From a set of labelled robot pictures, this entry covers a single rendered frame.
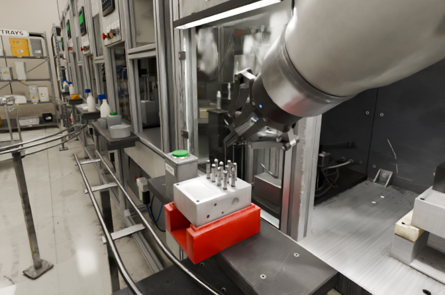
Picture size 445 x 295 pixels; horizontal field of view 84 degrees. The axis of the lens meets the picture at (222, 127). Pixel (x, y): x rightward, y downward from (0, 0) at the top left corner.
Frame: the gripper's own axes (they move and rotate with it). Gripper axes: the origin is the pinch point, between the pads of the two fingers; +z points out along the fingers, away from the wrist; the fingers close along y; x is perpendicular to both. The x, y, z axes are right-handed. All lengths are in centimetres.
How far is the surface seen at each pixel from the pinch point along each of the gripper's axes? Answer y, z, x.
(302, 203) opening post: -17.3, 1.4, -4.2
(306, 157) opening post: -10.3, -3.1, -7.6
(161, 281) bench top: -20.3, 37.1, 25.6
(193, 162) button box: 1.3, 17.9, 5.5
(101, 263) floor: -14, 156, 60
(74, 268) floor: -7, 157, 75
